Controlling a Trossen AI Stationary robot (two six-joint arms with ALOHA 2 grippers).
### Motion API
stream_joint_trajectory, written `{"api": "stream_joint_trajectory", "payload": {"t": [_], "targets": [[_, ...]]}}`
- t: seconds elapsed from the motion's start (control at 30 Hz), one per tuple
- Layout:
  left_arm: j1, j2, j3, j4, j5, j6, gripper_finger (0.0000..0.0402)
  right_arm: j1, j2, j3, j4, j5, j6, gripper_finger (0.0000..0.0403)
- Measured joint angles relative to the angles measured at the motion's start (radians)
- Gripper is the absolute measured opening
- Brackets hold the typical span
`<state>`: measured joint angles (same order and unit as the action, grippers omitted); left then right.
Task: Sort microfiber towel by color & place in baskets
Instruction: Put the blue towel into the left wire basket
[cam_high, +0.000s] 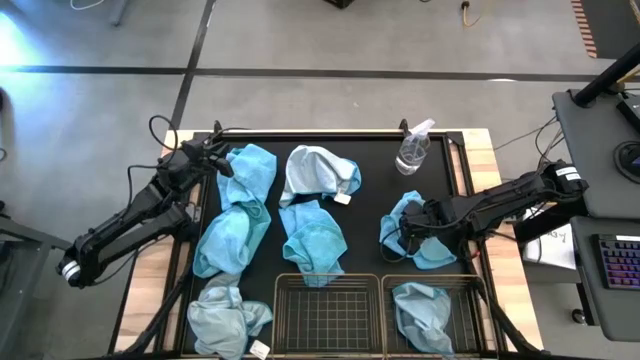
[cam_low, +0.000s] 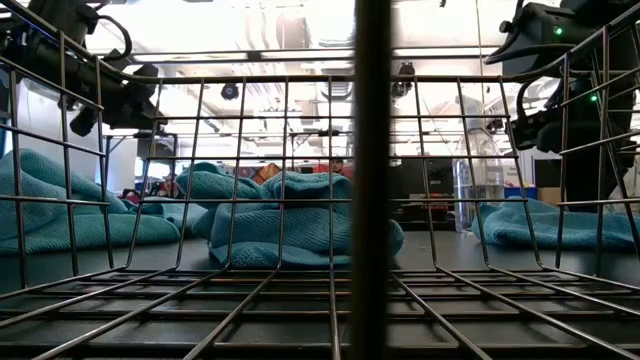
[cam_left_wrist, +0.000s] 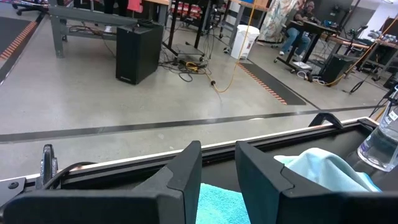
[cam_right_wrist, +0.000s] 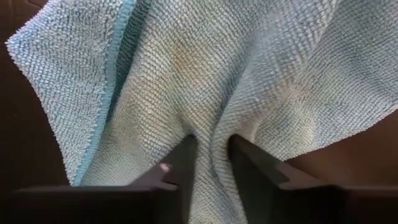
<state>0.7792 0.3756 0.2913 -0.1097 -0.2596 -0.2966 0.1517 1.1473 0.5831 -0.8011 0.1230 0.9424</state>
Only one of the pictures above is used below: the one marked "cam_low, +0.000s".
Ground orange patterned box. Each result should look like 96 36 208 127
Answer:
252 162 282 184

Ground black monitor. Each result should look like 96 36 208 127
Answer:
533 158 564 189

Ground person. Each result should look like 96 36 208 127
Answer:
312 157 354 181

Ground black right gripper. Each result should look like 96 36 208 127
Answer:
483 2 601 76

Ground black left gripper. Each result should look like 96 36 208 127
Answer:
54 47 167 132

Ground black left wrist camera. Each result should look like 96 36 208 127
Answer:
69 106 100 138

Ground black cabinet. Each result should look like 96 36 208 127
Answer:
389 157 457 232

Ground cardboard box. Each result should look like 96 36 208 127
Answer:
537 186 562 206

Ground white partition panel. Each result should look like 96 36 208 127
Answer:
14 79 139 196

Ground clear plastic spray bottle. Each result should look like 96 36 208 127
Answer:
452 94 505 232

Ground gold wire basket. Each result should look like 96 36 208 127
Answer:
0 0 640 360

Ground blue microfiber towel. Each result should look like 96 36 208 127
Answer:
121 195 211 237
0 148 182 257
471 196 640 251
177 160 405 270

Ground blue storage bin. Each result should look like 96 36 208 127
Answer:
503 185 539 200

